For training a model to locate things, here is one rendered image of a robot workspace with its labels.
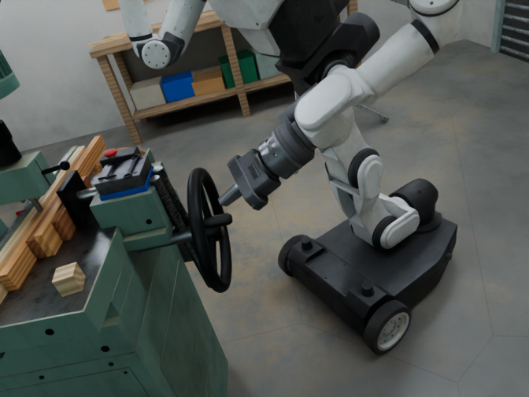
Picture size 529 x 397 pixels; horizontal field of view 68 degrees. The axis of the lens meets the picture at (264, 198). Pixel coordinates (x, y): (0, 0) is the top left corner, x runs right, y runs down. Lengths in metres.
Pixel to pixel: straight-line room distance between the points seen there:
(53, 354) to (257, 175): 0.54
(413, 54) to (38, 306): 0.75
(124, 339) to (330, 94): 0.60
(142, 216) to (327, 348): 1.00
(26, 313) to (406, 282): 1.24
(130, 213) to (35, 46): 3.59
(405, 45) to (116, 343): 0.75
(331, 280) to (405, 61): 1.04
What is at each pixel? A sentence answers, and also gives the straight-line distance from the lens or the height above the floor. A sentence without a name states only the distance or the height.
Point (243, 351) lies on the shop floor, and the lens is 1.68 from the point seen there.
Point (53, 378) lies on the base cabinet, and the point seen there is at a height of 0.68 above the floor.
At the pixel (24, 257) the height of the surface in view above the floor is 0.93.
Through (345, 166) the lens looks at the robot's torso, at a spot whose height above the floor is 0.66.
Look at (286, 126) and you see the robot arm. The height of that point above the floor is 1.05.
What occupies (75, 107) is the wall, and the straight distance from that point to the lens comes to 4.44.
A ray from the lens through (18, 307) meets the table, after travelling 0.82.
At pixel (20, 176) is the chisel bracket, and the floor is 1.05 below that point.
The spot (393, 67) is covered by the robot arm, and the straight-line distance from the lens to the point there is 0.71.
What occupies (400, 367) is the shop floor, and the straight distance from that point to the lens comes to 1.58.
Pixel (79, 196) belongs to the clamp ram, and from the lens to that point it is 0.94.
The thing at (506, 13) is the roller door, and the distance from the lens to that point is 4.29.
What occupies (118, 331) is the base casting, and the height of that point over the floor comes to 0.78.
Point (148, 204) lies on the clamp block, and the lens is 0.84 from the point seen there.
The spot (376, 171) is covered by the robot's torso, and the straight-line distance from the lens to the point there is 1.36.
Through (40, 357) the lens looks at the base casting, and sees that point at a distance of 0.95.
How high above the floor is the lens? 1.34
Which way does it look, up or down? 33 degrees down
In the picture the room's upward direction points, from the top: 14 degrees counter-clockwise
